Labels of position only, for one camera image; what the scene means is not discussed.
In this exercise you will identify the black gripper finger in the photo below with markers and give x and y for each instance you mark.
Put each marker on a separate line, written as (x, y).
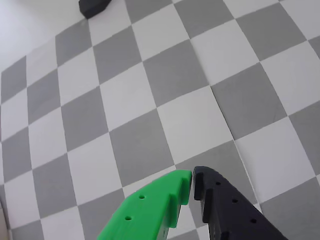
(230, 210)

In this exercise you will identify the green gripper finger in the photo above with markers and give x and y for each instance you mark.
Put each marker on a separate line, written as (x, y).
(147, 215)

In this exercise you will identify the grey white checkerboard mat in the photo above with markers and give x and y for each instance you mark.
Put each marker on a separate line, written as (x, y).
(155, 100)

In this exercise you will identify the black stand base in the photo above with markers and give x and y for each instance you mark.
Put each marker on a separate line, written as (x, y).
(93, 7)

